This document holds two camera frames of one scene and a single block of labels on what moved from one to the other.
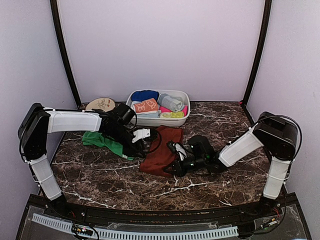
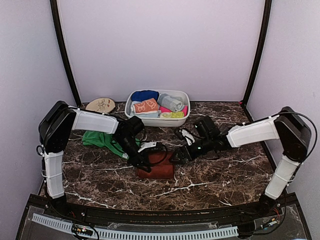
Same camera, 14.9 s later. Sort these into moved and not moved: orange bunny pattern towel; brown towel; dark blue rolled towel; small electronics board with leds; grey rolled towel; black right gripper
Moved: brown towel; black right gripper
Not moved: small electronics board with leds; orange bunny pattern towel; grey rolled towel; dark blue rolled towel
